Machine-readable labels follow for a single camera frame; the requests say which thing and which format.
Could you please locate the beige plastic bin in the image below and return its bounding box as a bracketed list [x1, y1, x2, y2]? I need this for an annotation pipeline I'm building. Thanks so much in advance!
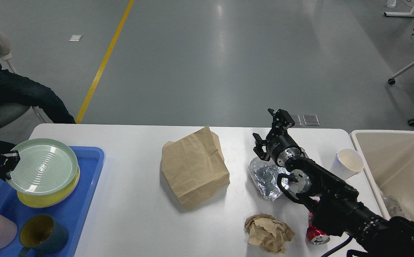
[350, 130, 414, 221]

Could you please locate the floor outlet plate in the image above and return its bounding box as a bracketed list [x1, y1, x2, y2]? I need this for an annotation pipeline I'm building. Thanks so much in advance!
[290, 115, 321, 126]

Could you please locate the crumpled aluminium foil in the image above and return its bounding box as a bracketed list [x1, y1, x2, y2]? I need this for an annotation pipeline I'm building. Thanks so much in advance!
[248, 147, 309, 202]

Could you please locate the yellow plate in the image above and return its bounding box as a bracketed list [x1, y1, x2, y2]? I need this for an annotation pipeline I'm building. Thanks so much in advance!
[17, 167, 81, 208]

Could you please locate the seated person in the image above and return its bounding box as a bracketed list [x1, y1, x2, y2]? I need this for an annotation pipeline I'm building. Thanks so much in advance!
[0, 31, 76, 124]

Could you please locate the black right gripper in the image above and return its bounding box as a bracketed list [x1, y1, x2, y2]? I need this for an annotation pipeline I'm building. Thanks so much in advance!
[253, 109, 302, 167]

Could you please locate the light green plate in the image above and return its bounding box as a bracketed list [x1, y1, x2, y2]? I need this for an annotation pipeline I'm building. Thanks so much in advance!
[6, 138, 78, 196]

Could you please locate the dark teal mug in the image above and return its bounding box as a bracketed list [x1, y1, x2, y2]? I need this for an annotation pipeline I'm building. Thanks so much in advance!
[18, 213, 69, 257]

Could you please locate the crushed red can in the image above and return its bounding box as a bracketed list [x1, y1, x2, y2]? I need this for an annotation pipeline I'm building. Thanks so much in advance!
[305, 212, 331, 245]

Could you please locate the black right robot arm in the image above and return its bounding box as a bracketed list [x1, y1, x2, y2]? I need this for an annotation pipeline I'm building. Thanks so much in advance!
[253, 109, 414, 257]

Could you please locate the crumpled brown paper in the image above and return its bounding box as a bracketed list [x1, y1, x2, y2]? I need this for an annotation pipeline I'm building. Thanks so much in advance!
[244, 213, 295, 255]

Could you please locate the blue plastic tray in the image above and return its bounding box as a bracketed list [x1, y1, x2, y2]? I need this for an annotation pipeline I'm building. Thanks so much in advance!
[0, 146, 105, 257]

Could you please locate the white desk frame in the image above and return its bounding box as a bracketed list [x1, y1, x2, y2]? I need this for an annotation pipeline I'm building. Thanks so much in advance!
[384, 0, 414, 18]

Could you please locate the brown paper bag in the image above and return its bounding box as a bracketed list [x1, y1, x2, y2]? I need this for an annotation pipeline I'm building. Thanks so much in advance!
[161, 126, 230, 210]

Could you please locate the white paper cup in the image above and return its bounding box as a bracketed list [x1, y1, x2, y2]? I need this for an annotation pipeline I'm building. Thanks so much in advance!
[330, 148, 365, 180]

